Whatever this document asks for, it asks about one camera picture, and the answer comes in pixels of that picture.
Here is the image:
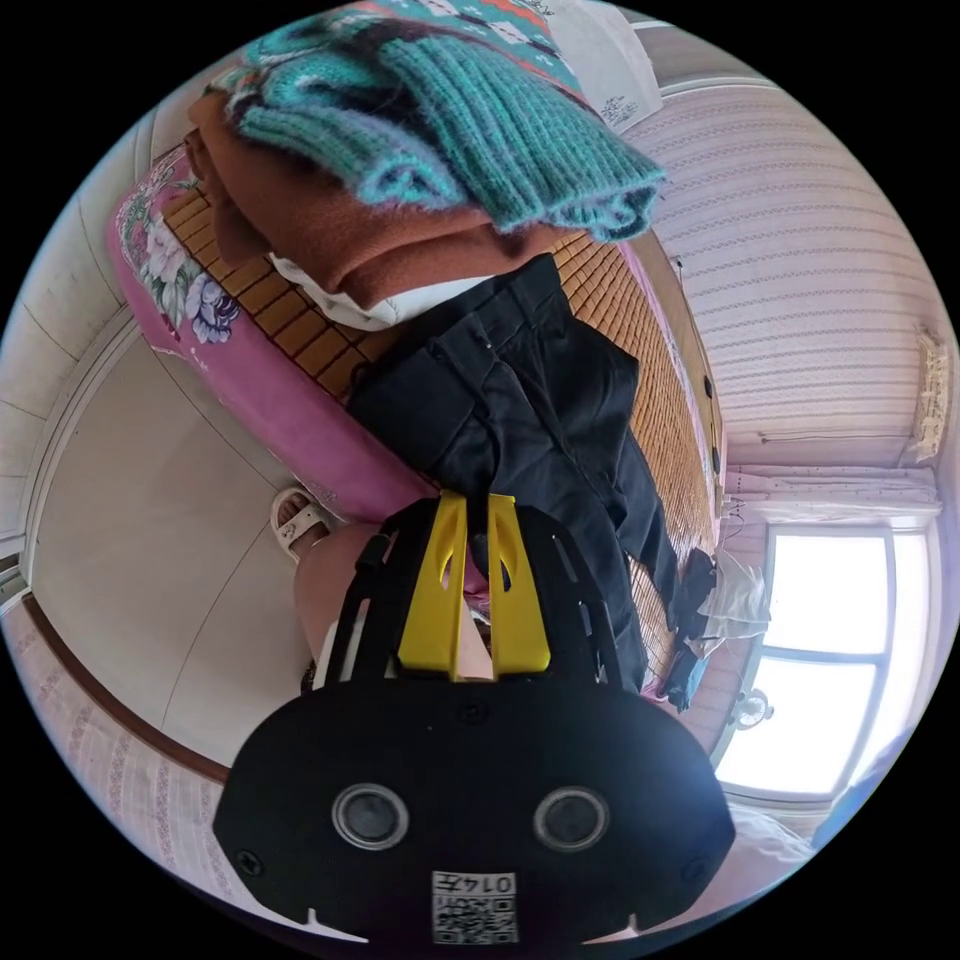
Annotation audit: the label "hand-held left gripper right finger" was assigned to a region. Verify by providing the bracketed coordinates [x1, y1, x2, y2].
[485, 494, 553, 681]

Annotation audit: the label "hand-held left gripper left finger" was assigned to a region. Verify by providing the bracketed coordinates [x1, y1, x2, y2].
[397, 491, 469, 682]

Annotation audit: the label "black long pants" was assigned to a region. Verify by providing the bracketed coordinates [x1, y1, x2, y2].
[347, 254, 683, 695]

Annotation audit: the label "heap of dark clothes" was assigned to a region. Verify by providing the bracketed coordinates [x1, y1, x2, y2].
[659, 547, 772, 714]

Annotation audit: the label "bed with woven mat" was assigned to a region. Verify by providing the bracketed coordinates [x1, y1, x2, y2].
[103, 142, 727, 703]

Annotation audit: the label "small fan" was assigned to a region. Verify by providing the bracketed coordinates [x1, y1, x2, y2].
[725, 687, 775, 730]

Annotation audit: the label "window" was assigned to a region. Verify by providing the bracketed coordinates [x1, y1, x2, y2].
[713, 521, 939, 808]

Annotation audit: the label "curtain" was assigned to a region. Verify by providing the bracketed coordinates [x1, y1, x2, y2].
[725, 463, 945, 526]

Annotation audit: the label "pile of clothes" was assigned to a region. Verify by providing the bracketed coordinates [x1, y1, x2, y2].
[185, 0, 669, 330]

